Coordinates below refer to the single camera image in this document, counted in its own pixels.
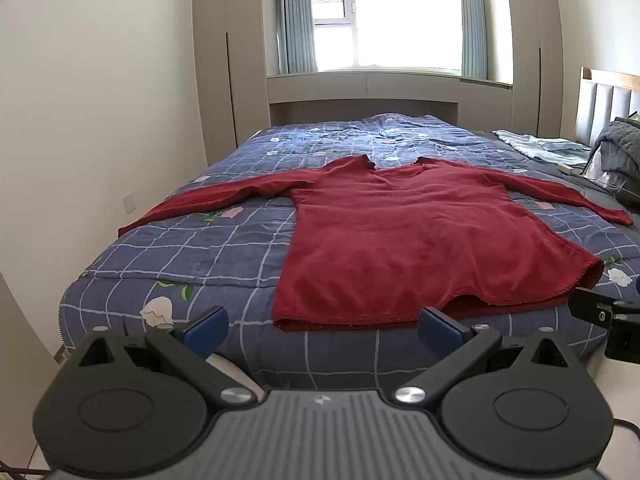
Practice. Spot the blue-grey curtain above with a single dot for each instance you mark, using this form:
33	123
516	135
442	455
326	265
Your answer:
472	15
297	15

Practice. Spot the red long-sleeved shirt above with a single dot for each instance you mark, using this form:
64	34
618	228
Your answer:
400	240

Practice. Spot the grey quilted jacket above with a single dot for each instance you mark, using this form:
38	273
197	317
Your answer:
620	152

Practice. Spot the window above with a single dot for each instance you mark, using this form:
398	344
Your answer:
390	10

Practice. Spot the bed with blue plaid quilt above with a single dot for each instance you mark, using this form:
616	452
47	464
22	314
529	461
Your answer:
200	240

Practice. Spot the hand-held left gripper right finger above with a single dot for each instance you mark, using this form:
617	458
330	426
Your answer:
440	332

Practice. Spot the grey padded headboard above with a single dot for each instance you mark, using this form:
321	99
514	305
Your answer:
600	105

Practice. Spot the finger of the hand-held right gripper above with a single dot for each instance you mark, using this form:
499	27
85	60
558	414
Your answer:
595	310

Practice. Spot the white charger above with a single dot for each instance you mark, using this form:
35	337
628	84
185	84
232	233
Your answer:
565	167

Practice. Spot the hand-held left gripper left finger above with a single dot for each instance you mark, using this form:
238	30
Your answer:
207	330

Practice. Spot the white wall outlet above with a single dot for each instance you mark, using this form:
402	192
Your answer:
129	202

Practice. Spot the light blue folded cloth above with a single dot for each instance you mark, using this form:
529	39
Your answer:
540	145

